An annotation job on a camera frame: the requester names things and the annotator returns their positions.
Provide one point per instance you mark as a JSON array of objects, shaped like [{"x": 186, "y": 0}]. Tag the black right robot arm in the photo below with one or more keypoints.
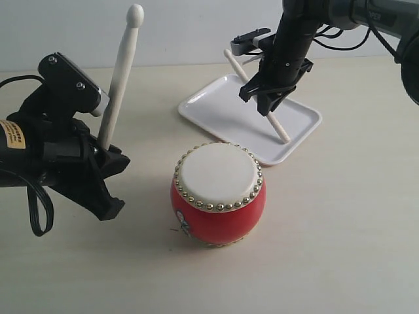
[{"x": 394, "y": 23}]

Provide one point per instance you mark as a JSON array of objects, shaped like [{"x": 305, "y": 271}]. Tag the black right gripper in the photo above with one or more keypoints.
[{"x": 277, "y": 72}]

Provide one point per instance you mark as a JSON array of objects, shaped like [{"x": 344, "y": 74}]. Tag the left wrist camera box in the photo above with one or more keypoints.
[{"x": 72, "y": 85}]

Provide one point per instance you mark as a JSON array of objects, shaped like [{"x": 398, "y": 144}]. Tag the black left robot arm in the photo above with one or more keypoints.
[{"x": 64, "y": 187}]

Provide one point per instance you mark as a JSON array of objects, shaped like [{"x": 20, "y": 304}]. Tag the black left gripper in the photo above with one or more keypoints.
[{"x": 45, "y": 143}]

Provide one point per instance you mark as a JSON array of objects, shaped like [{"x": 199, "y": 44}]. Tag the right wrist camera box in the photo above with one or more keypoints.
[{"x": 245, "y": 44}]

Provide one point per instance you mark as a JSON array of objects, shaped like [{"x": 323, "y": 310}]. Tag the wooden drumstick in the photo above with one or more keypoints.
[
  {"x": 121, "y": 72},
  {"x": 238, "y": 69}
]

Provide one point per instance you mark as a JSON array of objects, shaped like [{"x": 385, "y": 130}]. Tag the red small drum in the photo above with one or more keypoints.
[{"x": 218, "y": 192}]

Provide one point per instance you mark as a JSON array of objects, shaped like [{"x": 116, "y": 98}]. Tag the white rectangular tray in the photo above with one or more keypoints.
[{"x": 217, "y": 109}]

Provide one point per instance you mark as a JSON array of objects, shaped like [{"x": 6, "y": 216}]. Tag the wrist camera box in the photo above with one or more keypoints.
[
  {"x": 72, "y": 85},
  {"x": 245, "y": 44}
]

